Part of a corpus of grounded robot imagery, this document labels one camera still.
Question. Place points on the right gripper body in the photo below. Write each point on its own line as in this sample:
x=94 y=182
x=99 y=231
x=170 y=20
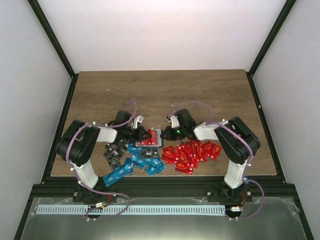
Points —
x=174 y=136

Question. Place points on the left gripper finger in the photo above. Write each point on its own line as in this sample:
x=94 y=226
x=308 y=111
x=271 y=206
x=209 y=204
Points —
x=145 y=137
x=143 y=132

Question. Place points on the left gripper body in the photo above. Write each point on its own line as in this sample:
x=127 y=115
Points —
x=133 y=136

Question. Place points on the black card holder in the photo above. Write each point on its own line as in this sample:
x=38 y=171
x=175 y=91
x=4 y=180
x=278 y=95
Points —
x=144 y=143

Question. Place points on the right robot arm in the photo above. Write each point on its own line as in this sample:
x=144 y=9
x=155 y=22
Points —
x=239 y=143

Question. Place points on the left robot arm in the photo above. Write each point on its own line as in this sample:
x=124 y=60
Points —
x=78 y=142

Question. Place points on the black VIP card pile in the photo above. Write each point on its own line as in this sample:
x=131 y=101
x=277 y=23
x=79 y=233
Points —
x=115 y=151

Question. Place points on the red VIP card pile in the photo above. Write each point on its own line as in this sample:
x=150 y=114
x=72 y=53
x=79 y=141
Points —
x=186 y=157

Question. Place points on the blue VIP card pile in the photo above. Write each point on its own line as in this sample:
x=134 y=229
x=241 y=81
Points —
x=129 y=162

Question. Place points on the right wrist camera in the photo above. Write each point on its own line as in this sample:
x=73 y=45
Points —
x=173 y=120

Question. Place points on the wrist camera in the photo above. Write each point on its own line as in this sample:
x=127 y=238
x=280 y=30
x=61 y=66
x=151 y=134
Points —
x=173 y=120
x=137 y=121

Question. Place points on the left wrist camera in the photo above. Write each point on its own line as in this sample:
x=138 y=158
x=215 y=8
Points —
x=137 y=121

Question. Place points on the black aluminium frame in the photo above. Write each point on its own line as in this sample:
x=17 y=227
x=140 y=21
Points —
x=168 y=186

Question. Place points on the white slotted cable duct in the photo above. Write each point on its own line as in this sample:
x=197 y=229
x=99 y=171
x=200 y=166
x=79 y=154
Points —
x=205 y=210

